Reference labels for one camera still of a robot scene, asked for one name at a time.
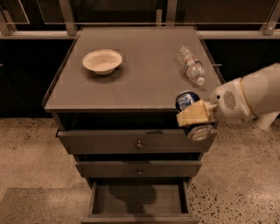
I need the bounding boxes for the grey open bottom drawer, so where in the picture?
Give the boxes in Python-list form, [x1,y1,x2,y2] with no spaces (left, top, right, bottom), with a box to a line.
[80,179,200,224]

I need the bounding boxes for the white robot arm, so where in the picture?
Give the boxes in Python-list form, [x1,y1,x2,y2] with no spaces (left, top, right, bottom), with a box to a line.
[177,63,280,127]

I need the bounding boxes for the clear plastic water bottle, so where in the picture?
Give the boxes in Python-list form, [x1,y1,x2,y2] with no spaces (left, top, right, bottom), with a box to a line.
[178,45,206,86]

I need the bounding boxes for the metal window railing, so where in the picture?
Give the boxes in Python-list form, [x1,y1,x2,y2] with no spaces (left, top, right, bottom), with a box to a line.
[0,0,280,39]

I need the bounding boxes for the grey top drawer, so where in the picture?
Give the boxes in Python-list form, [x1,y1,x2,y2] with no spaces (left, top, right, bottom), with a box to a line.
[57,129,216,155]

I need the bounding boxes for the blue pepsi can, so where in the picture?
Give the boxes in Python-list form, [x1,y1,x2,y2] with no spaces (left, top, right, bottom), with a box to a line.
[175,90,214,141]

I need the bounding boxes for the grey middle drawer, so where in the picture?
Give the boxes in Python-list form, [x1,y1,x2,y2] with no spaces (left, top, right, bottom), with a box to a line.
[76,160,202,178]

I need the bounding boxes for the grey drawer cabinet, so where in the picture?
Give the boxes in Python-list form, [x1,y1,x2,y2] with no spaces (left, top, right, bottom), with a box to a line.
[42,25,236,224]

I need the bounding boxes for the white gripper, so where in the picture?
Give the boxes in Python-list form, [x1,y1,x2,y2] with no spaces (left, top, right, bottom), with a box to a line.
[176,78,254,127]

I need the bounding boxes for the white paper bowl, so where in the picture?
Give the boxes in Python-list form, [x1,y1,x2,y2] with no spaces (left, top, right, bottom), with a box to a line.
[82,49,123,75]

